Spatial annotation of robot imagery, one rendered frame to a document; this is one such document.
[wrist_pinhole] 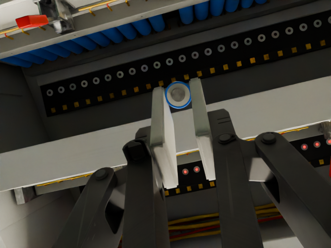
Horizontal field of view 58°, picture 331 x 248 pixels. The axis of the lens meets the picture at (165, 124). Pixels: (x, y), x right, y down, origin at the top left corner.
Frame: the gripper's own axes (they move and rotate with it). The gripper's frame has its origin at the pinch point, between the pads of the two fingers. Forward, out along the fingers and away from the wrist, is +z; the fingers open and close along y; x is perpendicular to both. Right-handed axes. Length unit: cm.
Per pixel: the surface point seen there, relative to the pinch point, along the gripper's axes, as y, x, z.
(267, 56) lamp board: 12.4, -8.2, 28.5
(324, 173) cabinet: 20.2, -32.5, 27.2
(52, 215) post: -27.2, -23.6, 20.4
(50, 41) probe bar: -14.2, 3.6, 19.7
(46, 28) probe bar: -14.1, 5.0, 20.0
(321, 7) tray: 21.3, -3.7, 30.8
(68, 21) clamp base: -10.2, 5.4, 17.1
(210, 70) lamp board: 3.8, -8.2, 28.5
